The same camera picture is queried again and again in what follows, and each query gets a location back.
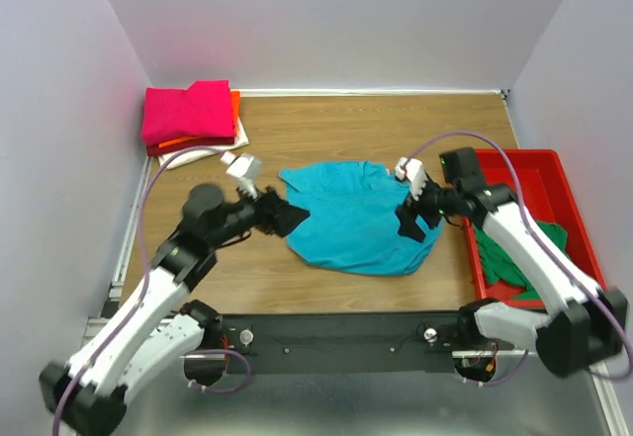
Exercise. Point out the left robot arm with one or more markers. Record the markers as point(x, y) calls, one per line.
point(91, 392)

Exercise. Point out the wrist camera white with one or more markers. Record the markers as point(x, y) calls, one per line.
point(243, 168)
point(412, 172)

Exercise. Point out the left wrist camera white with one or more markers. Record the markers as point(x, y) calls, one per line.
point(243, 168)

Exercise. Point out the teal t shirt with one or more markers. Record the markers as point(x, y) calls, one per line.
point(353, 227)

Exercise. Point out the aluminium frame rail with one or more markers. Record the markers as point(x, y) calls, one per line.
point(90, 354)

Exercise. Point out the red plastic bin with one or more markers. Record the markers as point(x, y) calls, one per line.
point(548, 197)

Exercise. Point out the pink folded t shirt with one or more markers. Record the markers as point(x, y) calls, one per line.
point(204, 109)

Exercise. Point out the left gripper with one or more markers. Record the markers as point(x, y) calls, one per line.
point(275, 215)

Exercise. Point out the green t shirt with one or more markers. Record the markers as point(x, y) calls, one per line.
point(498, 267)

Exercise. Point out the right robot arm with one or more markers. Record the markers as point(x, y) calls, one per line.
point(582, 323)

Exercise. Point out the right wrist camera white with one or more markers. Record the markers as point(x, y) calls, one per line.
point(412, 172)

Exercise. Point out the orange folded t shirt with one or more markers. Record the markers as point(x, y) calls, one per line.
point(235, 101)

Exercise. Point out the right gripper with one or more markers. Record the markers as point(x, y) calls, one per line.
point(406, 216)

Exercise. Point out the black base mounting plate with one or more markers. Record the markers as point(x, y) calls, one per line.
point(334, 343)

